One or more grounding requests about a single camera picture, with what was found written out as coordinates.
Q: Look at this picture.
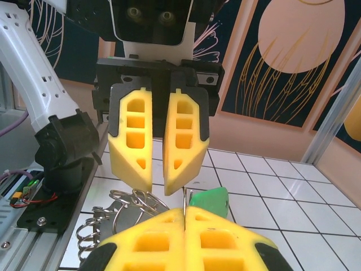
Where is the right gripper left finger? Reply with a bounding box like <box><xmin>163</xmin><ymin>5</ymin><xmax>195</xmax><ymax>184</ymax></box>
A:
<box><xmin>81</xmin><ymin>207</ymin><xmax>186</xmax><ymax>271</ymax></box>

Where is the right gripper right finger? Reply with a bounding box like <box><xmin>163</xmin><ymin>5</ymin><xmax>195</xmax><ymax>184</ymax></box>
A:
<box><xmin>184</xmin><ymin>206</ymin><xmax>294</xmax><ymax>271</ymax></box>

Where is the silver keyring bunch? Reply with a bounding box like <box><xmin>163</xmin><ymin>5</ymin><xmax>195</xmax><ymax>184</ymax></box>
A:
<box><xmin>75</xmin><ymin>188</ymin><xmax>184</xmax><ymax>265</ymax></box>

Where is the green-headed key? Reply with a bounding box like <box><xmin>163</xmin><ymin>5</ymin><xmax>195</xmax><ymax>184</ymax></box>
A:
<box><xmin>188</xmin><ymin>187</ymin><xmax>230</xmax><ymax>218</ymax></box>

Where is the small silver split ring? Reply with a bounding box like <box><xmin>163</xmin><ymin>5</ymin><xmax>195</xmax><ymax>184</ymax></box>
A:
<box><xmin>182</xmin><ymin>186</ymin><xmax>195</xmax><ymax>218</ymax></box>

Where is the small green circuit board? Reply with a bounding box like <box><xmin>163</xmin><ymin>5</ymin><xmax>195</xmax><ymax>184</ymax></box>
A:
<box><xmin>24</xmin><ymin>179</ymin><xmax>39</xmax><ymax>195</ymax></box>

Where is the yellow power connector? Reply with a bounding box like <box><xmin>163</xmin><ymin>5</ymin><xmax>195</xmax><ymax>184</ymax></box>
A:
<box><xmin>9</xmin><ymin>191</ymin><xmax>24</xmax><ymax>207</ymax></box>

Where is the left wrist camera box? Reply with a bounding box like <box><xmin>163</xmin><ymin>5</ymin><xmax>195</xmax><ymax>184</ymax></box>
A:
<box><xmin>111</xmin><ymin>0</ymin><xmax>197</xmax><ymax>67</ymax></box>

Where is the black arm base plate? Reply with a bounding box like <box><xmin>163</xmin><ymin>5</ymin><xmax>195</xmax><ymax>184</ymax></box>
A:
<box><xmin>16</xmin><ymin>166</ymin><xmax>95</xmax><ymax>235</ymax></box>

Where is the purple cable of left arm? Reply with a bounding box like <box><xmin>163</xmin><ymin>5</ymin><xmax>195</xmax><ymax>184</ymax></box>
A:
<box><xmin>0</xmin><ymin>108</ymin><xmax>43</xmax><ymax>184</ymax></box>

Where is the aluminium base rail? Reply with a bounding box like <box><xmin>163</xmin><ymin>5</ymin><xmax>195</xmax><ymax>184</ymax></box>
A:
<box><xmin>0</xmin><ymin>121</ymin><xmax>111</xmax><ymax>271</ymax></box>

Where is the perforated grey cable duct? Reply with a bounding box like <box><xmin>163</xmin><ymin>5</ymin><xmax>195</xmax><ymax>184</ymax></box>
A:
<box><xmin>0</xmin><ymin>194</ymin><xmax>20</xmax><ymax>229</ymax></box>

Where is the aluminium frame post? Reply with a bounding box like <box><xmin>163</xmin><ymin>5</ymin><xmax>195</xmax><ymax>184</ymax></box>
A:
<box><xmin>302</xmin><ymin>50</ymin><xmax>361</xmax><ymax>168</ymax></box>

